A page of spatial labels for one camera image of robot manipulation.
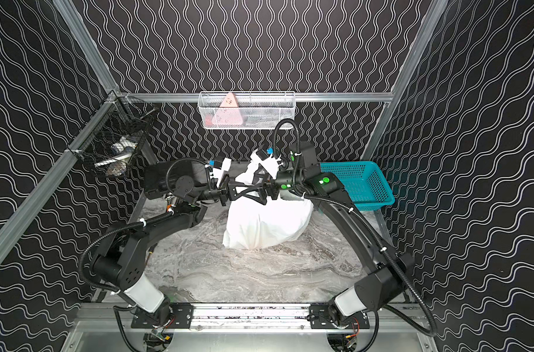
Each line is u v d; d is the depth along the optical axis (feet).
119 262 1.52
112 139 3.01
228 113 2.94
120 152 2.81
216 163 2.08
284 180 1.94
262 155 1.84
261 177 2.32
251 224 2.51
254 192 1.91
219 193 2.13
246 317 2.50
